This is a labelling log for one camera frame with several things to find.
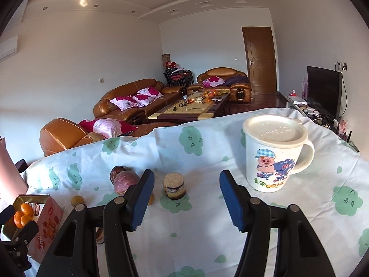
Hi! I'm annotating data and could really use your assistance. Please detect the purple blanket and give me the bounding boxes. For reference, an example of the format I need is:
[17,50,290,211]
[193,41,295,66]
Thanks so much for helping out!
[223,75,250,86]

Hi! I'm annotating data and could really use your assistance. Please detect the white cartoon print mug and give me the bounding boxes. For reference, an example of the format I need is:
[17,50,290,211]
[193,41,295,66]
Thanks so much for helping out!
[241,114,315,193]

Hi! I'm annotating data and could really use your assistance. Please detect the white air conditioner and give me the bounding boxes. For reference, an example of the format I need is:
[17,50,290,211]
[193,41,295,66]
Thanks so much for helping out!
[0,35,18,61]

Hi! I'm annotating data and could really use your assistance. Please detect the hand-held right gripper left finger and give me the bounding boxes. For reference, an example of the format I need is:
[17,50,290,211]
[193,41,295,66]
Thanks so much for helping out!
[36,169,156,277]

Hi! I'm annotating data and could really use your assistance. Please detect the pink electric kettle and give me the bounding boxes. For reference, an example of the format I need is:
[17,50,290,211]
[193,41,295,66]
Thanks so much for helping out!
[0,137,29,208]

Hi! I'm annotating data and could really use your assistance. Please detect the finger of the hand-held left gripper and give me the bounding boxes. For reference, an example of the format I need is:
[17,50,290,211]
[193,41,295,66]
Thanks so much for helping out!
[9,221,39,250]
[0,205,15,226]

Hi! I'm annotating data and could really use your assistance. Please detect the wooden coffee table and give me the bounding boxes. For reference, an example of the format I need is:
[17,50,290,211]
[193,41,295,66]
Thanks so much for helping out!
[148,91,231,123]

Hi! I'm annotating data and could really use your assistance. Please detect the white green cloud tablecloth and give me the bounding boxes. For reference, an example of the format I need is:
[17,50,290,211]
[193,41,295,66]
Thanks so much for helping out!
[23,107,369,277]

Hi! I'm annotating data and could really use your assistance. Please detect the white mug lid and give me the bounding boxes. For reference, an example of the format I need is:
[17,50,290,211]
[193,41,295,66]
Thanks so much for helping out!
[243,114,308,151]

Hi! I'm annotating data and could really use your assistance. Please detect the long brown leather sofa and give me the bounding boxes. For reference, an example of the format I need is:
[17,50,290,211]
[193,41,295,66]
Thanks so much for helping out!
[93,78,188,125]

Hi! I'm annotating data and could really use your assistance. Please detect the brown leather armchair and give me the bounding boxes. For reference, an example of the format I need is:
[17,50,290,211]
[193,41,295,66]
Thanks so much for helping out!
[40,118,179,157]

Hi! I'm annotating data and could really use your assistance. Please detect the dark television stand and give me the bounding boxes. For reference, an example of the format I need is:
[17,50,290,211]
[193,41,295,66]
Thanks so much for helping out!
[277,91,361,152]

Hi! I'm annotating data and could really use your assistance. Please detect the pile of oranges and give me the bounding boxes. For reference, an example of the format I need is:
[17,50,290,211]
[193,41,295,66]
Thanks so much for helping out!
[202,90,228,98]

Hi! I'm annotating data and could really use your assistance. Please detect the stacked dark chairs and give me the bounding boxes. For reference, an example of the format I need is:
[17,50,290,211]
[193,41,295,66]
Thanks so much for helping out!
[163,68,193,88]

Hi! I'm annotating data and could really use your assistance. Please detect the brown wooden door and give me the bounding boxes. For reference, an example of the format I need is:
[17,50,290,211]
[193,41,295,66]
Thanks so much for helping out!
[241,27,278,95]

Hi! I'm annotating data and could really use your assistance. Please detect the white magenta flower pillow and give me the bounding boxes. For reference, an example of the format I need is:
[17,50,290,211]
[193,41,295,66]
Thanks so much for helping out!
[110,96,142,111]
[202,76,225,88]
[131,94,153,107]
[137,87,162,99]

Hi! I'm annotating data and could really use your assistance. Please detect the pale pink pillow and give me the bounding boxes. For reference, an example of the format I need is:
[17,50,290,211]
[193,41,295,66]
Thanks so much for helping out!
[93,118,124,139]

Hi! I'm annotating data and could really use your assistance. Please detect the purple cushioned stool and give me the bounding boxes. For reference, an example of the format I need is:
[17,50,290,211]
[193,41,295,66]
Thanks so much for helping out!
[14,159,29,176]

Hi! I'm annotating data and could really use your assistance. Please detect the pink printed tin box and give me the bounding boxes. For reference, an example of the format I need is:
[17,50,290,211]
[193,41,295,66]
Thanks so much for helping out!
[1,195,64,262]

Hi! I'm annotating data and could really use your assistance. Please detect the black flat television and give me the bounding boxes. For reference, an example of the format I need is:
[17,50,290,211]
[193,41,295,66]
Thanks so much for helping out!
[307,66,343,120]

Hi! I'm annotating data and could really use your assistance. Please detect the brown leather loveseat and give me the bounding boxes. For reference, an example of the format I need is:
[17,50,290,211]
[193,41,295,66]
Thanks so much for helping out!
[187,67,253,102]

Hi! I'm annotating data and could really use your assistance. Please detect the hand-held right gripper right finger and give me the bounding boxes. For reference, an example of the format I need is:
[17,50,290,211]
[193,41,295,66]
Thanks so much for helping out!
[219,170,336,277]

